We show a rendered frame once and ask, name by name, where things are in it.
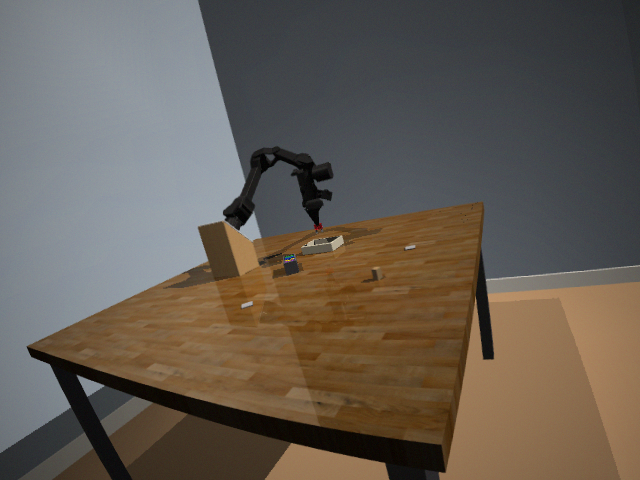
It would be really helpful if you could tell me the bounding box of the white rectangular tray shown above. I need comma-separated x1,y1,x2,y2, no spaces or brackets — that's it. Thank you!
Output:
301,236,344,255

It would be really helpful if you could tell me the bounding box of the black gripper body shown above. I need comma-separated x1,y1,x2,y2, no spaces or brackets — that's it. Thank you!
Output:
300,183,324,210

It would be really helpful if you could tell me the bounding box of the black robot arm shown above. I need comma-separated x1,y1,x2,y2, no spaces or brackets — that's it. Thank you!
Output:
223,146,334,231

